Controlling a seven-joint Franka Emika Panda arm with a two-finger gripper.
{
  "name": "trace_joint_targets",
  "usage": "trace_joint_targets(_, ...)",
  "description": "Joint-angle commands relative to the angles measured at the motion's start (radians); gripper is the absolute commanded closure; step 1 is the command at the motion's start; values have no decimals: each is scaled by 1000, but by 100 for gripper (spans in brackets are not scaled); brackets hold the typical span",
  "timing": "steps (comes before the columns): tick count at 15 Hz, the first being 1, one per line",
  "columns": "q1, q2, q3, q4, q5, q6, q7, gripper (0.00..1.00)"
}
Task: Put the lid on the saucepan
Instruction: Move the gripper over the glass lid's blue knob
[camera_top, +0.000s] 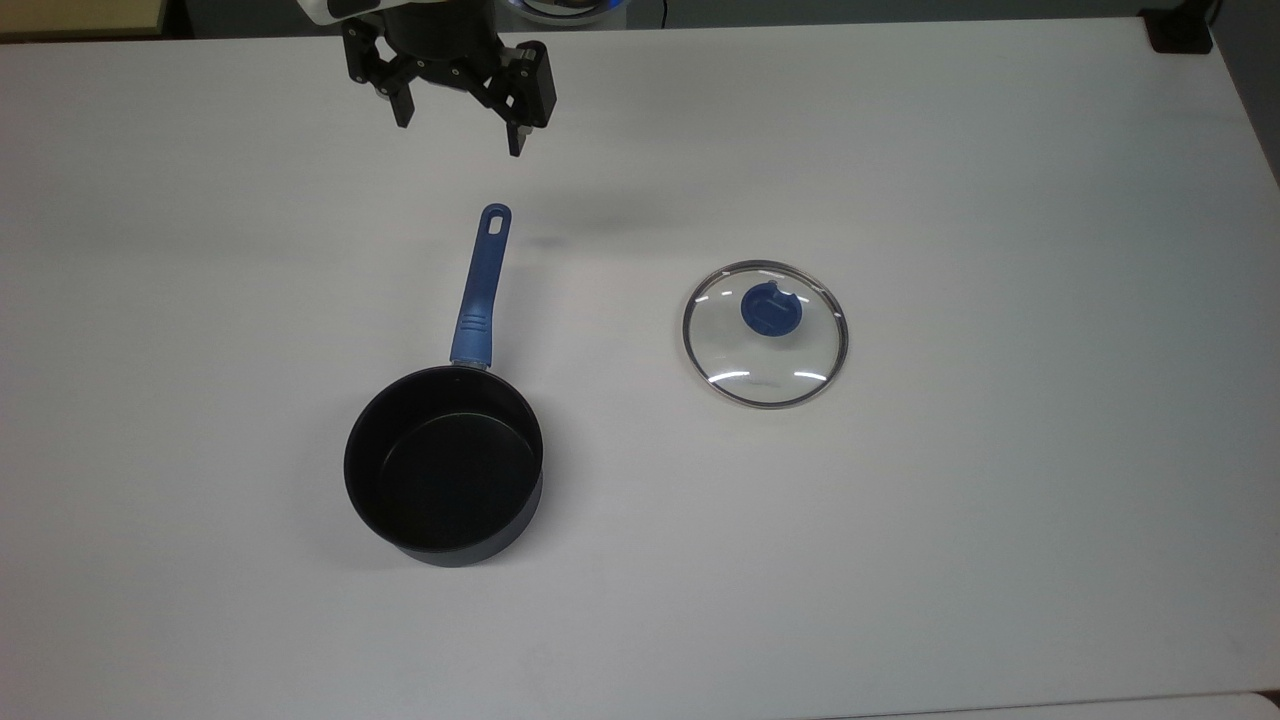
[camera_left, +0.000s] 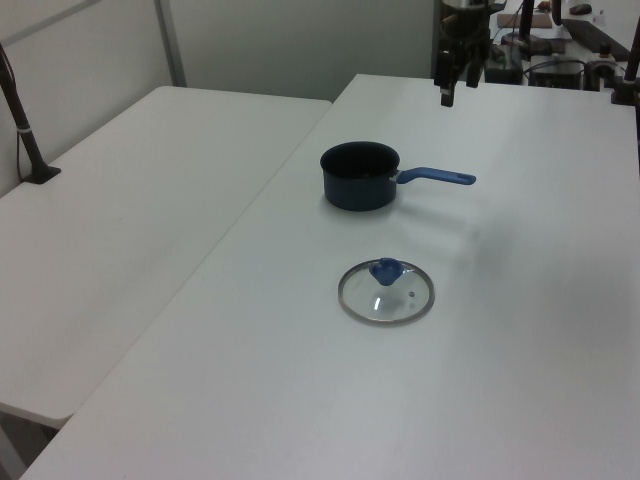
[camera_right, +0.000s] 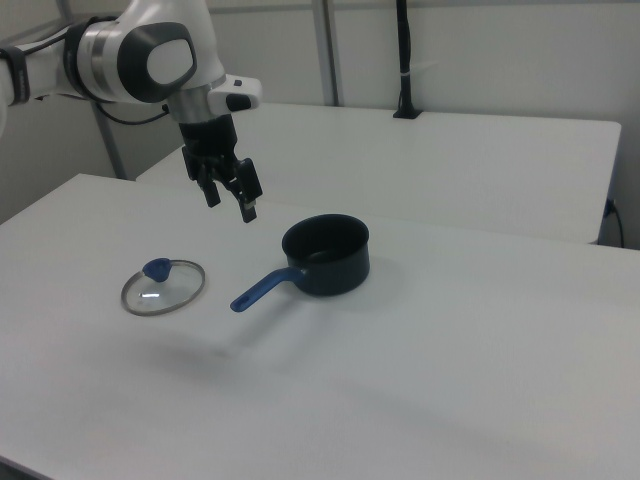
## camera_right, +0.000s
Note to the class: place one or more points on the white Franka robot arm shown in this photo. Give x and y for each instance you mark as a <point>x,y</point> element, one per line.
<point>165,60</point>

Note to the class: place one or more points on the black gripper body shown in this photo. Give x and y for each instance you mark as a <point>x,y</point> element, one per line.
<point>207,137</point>

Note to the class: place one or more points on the black pole with white tape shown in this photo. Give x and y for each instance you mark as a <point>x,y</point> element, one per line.
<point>404,50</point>

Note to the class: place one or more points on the grey partition post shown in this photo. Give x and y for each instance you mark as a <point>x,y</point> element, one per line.
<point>113,150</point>
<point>327,50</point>

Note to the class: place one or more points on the glass lid with blue knob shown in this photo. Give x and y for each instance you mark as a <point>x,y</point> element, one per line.
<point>159,267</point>

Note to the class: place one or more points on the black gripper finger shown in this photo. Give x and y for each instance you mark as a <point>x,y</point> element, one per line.
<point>248,182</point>
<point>212,195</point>

